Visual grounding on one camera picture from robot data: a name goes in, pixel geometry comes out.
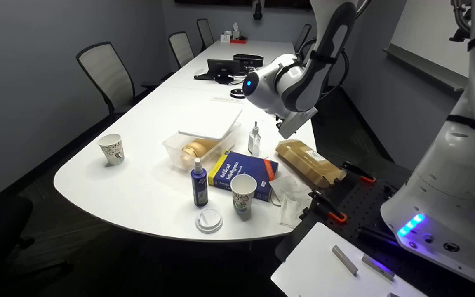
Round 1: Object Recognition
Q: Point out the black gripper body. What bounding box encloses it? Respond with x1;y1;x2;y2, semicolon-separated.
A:
275;105;319;140

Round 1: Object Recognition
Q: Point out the tan packaged food bag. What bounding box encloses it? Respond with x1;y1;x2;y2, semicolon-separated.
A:
273;136;349;189

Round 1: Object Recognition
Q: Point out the black power adapter box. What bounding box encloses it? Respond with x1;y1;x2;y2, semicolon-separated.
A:
232;52;265;69

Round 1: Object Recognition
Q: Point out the clear hand sanitizer bottle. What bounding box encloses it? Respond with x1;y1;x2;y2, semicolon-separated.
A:
247;120;263;156

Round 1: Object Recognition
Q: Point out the blue hardcover book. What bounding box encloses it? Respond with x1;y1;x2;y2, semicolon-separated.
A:
207;150;280;202

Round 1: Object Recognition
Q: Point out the crumpled white plastic wrap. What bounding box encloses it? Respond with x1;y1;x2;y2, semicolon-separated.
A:
268;174;313;227

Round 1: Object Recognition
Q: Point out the black clamp orange tip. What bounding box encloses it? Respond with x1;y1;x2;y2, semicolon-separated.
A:
306;188;349;226
341;160;377;186

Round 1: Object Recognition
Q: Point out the white plastic container lid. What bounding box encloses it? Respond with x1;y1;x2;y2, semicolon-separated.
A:
176;103;245;141

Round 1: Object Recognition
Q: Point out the patterned paper cup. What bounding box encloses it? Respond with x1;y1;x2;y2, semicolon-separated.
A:
97;131;125;168
229;173;258;222

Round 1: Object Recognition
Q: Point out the black conference phone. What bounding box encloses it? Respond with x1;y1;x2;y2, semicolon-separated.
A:
192;57;245;85

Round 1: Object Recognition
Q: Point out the clear plastic container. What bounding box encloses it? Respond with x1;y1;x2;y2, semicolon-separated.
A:
161;130;234;171

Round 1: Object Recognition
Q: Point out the blue spray bottle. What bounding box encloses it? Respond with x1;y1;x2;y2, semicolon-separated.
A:
189;156;209;209

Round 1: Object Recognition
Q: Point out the black hanging webcam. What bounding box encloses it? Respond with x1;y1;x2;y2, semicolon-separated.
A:
250;0;265;23

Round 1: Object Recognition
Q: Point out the white plastic cup lid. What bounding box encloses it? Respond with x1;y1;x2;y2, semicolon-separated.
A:
194;207;224;234

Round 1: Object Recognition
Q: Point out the grey metal bar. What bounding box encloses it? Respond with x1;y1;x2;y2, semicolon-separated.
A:
361;252;395;282
331;244;361;278

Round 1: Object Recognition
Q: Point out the white board sheet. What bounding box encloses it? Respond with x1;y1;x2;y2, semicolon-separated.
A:
268;221;428;297

